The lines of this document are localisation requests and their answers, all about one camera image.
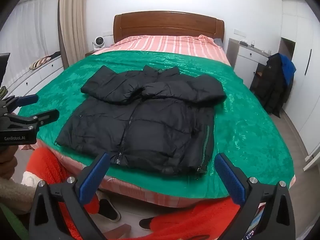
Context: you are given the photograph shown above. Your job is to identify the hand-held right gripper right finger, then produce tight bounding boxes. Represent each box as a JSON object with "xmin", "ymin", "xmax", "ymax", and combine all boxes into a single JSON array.
[{"xmin": 214, "ymin": 152, "xmax": 297, "ymax": 240}]

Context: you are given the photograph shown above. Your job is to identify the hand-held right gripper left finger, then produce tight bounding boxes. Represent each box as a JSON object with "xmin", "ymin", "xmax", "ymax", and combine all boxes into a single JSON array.
[{"xmin": 29, "ymin": 152, "xmax": 112, "ymax": 240}]

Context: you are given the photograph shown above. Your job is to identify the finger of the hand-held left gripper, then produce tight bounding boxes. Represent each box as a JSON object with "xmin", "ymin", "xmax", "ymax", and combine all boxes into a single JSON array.
[
  {"xmin": 6, "ymin": 94, "xmax": 39, "ymax": 111},
  {"xmin": 18, "ymin": 109, "xmax": 60, "ymax": 132}
]

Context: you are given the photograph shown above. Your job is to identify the black puffer jacket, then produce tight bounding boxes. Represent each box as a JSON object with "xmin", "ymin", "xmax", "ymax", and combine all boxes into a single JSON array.
[{"xmin": 54, "ymin": 65, "xmax": 227, "ymax": 177}]

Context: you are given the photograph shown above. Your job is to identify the person's left forearm cream sleeve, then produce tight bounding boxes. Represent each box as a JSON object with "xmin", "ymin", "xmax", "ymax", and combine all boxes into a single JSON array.
[{"xmin": 0, "ymin": 175, "xmax": 38, "ymax": 214}]

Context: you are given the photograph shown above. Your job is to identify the person's left hand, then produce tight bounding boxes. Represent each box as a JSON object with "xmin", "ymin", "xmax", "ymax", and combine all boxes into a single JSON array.
[{"xmin": 0, "ymin": 144, "xmax": 19, "ymax": 179}]

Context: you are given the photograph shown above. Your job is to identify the white drawer cabinet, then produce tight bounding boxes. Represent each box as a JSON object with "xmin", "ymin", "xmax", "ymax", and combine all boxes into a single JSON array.
[{"xmin": 0, "ymin": 54, "xmax": 64, "ymax": 98}]

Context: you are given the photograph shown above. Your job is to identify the black slipper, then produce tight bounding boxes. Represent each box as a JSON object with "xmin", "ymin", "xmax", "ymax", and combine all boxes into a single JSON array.
[
  {"xmin": 96, "ymin": 197, "xmax": 122, "ymax": 222},
  {"xmin": 139, "ymin": 217, "xmax": 157, "ymax": 230}
]

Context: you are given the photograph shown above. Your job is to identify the striped folded cloth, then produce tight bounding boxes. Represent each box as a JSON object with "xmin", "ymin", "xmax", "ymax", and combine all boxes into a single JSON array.
[{"xmin": 29, "ymin": 56, "xmax": 52, "ymax": 70}]

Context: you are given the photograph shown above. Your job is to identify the black flat screen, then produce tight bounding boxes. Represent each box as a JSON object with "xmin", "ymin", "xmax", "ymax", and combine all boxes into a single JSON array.
[{"xmin": 0, "ymin": 52, "xmax": 11, "ymax": 85}]

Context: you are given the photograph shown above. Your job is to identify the person's left leg red pants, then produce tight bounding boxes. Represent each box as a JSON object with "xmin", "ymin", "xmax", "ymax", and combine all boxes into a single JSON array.
[{"xmin": 21, "ymin": 147, "xmax": 100, "ymax": 240}]

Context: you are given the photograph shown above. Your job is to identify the person's leg red pants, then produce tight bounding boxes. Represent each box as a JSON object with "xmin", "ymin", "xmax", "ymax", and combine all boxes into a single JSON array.
[
  {"xmin": 150, "ymin": 197, "xmax": 265, "ymax": 240},
  {"xmin": 21, "ymin": 147, "xmax": 100, "ymax": 240}
]

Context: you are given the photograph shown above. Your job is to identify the person's right leg red pants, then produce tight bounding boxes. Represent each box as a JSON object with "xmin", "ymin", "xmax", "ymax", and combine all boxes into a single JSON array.
[{"xmin": 150, "ymin": 197, "xmax": 265, "ymax": 240}]

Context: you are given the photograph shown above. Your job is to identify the green floral blanket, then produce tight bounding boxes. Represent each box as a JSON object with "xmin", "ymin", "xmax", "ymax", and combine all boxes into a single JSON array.
[{"xmin": 17, "ymin": 50, "xmax": 294, "ymax": 199}]

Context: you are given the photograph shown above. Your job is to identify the sheer white curtain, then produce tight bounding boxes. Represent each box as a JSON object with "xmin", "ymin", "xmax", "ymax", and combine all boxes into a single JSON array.
[{"xmin": 0, "ymin": 0, "xmax": 63, "ymax": 63}]

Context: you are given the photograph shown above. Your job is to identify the beige curtain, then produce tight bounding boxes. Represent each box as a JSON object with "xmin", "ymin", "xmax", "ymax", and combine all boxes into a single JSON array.
[{"xmin": 58, "ymin": 0, "xmax": 88, "ymax": 69}]

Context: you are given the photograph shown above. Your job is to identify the long black coat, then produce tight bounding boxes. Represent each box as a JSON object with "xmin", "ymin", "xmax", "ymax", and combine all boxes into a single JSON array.
[{"xmin": 249, "ymin": 53, "xmax": 294, "ymax": 117}]

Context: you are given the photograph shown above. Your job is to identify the white wardrobe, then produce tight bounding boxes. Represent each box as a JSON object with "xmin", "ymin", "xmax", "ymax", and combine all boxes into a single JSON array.
[{"xmin": 280, "ymin": 0, "xmax": 320, "ymax": 173}]

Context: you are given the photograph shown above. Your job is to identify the white desk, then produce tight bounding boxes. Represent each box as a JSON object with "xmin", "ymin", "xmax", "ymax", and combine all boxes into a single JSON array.
[{"xmin": 226, "ymin": 38, "xmax": 272, "ymax": 85}]

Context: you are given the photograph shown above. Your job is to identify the blue garment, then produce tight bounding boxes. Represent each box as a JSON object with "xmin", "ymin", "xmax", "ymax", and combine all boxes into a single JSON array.
[{"xmin": 279, "ymin": 53, "xmax": 297, "ymax": 85}]

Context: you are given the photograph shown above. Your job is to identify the pink striped bed sheet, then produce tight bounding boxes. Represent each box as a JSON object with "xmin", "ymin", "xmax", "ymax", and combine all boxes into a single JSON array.
[{"xmin": 17, "ymin": 35, "xmax": 295, "ymax": 208}]

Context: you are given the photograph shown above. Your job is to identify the wooden bed headboard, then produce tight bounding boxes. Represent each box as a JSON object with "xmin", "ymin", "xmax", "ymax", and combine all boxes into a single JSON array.
[{"xmin": 113, "ymin": 11, "xmax": 225, "ymax": 46}]

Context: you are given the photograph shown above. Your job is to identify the green strap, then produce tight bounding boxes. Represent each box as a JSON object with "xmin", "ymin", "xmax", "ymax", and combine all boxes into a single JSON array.
[{"xmin": 0, "ymin": 202, "xmax": 29, "ymax": 240}]

